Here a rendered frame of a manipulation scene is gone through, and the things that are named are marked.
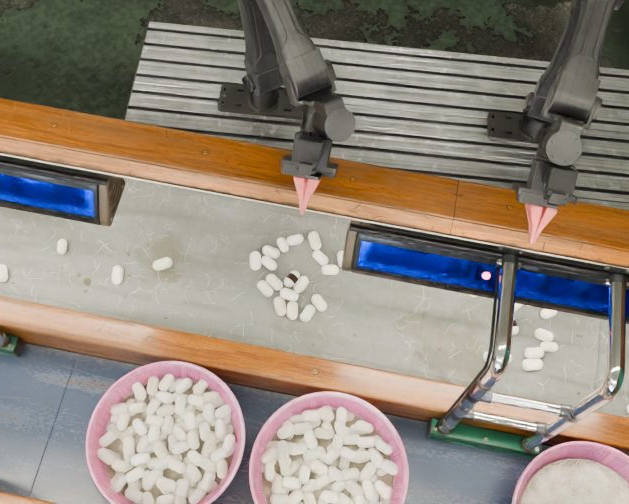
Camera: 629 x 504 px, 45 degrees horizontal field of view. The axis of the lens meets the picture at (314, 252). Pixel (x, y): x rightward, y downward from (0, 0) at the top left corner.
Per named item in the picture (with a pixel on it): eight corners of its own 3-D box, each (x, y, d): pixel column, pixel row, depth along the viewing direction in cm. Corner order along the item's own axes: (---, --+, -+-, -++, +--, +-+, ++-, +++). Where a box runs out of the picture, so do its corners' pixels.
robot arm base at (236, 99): (307, 98, 159) (311, 72, 162) (214, 89, 160) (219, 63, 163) (307, 120, 167) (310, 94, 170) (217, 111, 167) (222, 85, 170)
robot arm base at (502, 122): (591, 127, 159) (589, 100, 161) (496, 118, 159) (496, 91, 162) (577, 148, 166) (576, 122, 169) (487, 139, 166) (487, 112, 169)
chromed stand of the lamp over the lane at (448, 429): (438, 340, 145) (495, 240, 105) (541, 360, 144) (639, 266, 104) (425, 438, 138) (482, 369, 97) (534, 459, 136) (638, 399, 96)
